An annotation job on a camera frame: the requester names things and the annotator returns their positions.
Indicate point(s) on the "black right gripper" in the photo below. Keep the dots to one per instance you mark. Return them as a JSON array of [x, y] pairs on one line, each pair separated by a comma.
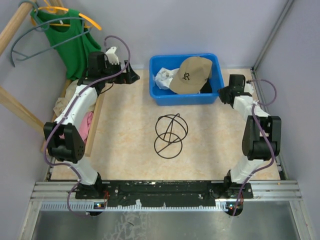
[[222, 92]]

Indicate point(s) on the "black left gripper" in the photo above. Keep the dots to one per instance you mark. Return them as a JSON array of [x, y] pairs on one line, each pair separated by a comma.
[[130, 77]]

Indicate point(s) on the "blue plastic bin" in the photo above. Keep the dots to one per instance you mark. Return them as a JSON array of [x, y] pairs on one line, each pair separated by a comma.
[[167, 97]]

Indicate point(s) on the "tan cap with R logo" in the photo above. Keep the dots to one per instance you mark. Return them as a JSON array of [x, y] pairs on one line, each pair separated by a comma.
[[192, 75]]

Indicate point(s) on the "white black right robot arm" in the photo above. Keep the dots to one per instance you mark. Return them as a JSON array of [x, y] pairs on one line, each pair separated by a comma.
[[261, 142]]

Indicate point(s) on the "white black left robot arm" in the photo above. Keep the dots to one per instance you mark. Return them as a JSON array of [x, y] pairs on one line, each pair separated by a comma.
[[62, 136]]

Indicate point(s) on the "black beanie hat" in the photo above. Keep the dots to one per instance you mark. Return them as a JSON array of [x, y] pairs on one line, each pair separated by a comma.
[[206, 89]]

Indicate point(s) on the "white cap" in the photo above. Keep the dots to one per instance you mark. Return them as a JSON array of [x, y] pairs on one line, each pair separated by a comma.
[[164, 78]]

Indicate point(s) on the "wooden tray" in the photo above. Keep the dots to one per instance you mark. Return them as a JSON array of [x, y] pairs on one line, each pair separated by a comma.
[[94, 123]]

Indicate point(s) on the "pink cloth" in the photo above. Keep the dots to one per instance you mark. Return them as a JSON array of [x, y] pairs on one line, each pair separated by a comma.
[[85, 126]]

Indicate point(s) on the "beige cloth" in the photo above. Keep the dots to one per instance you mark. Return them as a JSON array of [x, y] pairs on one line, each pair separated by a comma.
[[62, 102]]

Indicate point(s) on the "green tank top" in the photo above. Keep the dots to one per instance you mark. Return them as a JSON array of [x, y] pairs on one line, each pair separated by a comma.
[[68, 35]]

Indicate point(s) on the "yellow clothes hanger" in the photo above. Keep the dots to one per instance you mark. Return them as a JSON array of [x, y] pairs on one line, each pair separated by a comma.
[[52, 9]]

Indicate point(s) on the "grey blue clothes hanger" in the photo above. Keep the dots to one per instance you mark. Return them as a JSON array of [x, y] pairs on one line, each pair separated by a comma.
[[30, 43]]

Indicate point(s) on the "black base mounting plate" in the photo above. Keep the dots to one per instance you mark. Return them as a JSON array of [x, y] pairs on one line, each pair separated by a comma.
[[192, 193]]

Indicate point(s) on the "wooden clothes rack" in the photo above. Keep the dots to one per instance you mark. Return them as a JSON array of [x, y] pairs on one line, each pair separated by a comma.
[[35, 83]]

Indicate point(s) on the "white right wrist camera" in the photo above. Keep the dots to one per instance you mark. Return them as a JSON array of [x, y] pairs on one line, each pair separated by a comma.
[[249, 88]]

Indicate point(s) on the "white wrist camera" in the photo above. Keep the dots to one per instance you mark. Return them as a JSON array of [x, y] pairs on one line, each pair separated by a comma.
[[249, 88], [112, 57]]

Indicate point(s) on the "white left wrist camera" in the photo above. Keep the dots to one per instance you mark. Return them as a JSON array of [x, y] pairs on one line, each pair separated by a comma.
[[112, 57]]

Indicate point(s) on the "black wire hat stand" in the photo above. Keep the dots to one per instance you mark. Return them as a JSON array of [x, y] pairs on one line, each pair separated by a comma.
[[171, 130]]

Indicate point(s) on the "aluminium frame rail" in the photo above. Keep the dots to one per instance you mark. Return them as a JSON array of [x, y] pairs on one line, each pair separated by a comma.
[[60, 196]]

